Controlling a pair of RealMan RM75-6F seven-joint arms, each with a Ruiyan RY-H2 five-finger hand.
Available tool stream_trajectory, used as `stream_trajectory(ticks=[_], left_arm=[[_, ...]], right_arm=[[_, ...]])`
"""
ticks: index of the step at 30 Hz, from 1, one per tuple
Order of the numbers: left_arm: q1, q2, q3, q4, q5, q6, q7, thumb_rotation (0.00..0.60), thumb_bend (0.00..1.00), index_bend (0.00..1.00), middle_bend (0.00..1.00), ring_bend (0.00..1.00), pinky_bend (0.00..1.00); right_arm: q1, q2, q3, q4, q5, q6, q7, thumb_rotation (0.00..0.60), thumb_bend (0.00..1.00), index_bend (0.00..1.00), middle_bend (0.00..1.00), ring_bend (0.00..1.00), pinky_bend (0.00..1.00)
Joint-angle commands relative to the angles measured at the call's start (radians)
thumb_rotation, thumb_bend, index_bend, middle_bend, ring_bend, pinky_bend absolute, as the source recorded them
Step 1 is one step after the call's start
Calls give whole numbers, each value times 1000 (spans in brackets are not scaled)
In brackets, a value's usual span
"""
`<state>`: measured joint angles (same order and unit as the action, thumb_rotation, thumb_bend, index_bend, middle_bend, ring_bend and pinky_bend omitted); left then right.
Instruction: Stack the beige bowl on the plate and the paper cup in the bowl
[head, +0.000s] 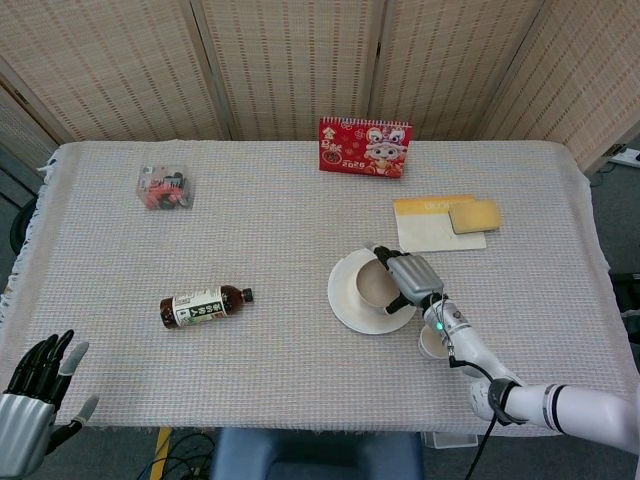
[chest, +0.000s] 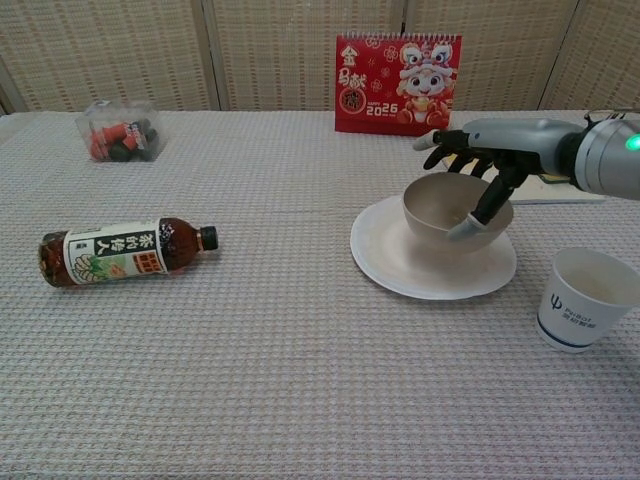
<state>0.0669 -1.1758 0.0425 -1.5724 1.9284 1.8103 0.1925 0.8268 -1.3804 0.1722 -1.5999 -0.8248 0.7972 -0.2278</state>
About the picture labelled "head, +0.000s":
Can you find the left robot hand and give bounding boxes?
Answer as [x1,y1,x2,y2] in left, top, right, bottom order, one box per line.
[0,329,101,477]

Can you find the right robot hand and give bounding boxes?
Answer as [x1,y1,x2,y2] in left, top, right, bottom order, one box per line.
[372,245,446,315]

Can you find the beige bowl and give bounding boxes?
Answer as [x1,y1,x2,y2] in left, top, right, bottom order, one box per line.
[354,259,404,308]

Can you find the white paper cup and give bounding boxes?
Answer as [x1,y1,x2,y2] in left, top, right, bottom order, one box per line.
[418,325,454,361]

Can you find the white round plate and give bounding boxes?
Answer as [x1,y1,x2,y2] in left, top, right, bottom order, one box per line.
[327,247,420,335]

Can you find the yellow white notebook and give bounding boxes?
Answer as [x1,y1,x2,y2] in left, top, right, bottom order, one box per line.
[392,194,488,254]

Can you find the yellow sponge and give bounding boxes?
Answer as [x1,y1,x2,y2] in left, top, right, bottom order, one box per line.
[448,199,502,236]

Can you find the red desk calendar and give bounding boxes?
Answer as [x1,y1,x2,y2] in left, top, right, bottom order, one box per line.
[318,116,414,180]

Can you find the woven tablecloth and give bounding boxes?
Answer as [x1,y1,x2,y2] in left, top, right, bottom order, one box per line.
[0,139,632,435]

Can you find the black wheel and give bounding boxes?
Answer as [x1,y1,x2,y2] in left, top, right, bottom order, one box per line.
[9,195,39,253]

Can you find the brown tea bottle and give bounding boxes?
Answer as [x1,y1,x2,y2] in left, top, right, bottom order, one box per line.
[159,284,256,331]

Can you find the blue chair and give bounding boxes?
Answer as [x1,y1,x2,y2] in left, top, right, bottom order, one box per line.
[209,427,425,480]

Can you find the bamboo folding screen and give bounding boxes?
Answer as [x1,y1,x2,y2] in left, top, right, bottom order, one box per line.
[0,0,640,174]

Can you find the clear bag of clips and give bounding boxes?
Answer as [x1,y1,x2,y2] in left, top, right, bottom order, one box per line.
[135,164,196,213]

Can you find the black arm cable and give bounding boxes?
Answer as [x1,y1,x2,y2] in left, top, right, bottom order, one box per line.
[439,294,526,480]

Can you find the floor cables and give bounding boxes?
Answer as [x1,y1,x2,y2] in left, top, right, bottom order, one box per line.
[137,429,217,480]

